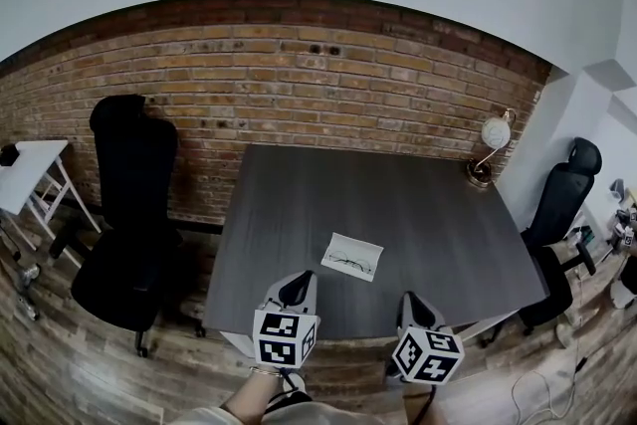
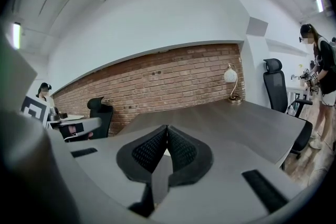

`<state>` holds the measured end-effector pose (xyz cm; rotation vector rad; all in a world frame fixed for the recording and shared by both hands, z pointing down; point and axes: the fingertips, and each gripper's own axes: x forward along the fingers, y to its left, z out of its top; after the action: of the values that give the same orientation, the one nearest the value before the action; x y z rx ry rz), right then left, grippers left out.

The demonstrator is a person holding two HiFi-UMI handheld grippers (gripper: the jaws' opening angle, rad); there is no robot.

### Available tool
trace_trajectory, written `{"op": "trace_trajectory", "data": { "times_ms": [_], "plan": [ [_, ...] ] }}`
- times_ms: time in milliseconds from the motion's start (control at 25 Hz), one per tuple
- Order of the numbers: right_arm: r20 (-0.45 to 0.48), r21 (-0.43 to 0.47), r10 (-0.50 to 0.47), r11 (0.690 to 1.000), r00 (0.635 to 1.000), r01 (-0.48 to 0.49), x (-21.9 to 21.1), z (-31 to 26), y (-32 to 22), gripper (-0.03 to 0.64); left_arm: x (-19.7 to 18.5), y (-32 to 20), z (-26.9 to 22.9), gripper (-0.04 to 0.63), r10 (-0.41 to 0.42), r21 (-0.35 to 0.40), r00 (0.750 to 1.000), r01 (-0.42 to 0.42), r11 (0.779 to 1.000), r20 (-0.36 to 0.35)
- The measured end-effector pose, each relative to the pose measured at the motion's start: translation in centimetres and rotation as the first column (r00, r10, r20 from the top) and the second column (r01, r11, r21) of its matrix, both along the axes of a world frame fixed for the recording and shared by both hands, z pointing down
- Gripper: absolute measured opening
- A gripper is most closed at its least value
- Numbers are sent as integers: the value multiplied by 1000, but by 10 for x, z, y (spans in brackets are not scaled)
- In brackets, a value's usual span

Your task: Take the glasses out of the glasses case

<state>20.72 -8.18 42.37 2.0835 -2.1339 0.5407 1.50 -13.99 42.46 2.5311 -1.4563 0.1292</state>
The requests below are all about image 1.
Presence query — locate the black office chair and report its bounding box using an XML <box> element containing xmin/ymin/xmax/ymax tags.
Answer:
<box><xmin>516</xmin><ymin>136</ymin><xmax>604</xmax><ymax>339</ymax></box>
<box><xmin>48</xmin><ymin>94</ymin><xmax>186</xmax><ymax>359</ymax></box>

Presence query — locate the person's white shirt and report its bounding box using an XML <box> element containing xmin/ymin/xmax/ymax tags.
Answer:
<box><xmin>168</xmin><ymin>400</ymin><xmax>399</xmax><ymax>425</ymax></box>

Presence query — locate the brass lamp with white globe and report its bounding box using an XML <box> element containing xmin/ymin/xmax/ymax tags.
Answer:
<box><xmin>465</xmin><ymin>107</ymin><xmax>519</xmax><ymax>189</ymax></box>

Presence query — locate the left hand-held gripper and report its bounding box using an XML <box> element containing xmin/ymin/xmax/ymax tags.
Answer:
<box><xmin>252</xmin><ymin>270</ymin><xmax>320</xmax><ymax>370</ymax></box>

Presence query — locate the white side table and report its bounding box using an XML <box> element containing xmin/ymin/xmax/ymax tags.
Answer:
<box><xmin>0</xmin><ymin>139</ymin><xmax>104</xmax><ymax>258</ymax></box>

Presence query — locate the white cluttered desk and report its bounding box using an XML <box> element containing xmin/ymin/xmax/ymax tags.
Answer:
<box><xmin>579</xmin><ymin>177</ymin><xmax>637</xmax><ymax>265</ymax></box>

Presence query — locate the white floor cable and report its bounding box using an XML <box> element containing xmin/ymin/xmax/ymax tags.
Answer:
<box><xmin>511</xmin><ymin>340</ymin><xmax>584</xmax><ymax>422</ymax></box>

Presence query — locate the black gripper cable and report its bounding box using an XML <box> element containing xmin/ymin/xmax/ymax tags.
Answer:
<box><xmin>417</xmin><ymin>381</ymin><xmax>442</xmax><ymax>425</ymax></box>

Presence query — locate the person's left forearm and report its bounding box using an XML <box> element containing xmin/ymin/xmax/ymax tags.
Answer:
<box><xmin>221</xmin><ymin>366</ymin><xmax>285</xmax><ymax>419</ymax></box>

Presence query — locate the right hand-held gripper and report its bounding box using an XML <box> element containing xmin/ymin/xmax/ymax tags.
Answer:
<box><xmin>391</xmin><ymin>291</ymin><xmax>466</xmax><ymax>386</ymax></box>

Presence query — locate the dark grey wooden table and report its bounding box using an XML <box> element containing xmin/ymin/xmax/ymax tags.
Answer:
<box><xmin>201</xmin><ymin>142</ymin><xmax>551</xmax><ymax>349</ymax></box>

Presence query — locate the white glasses case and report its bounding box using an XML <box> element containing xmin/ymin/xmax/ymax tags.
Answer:
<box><xmin>320</xmin><ymin>231</ymin><xmax>385</xmax><ymax>285</ymax></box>

